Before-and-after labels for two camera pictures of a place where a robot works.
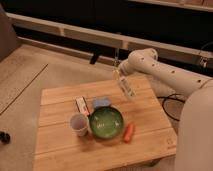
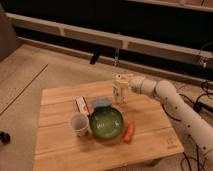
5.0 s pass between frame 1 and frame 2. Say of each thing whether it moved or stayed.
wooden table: stayed
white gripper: moved
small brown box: stayed
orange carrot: stayed
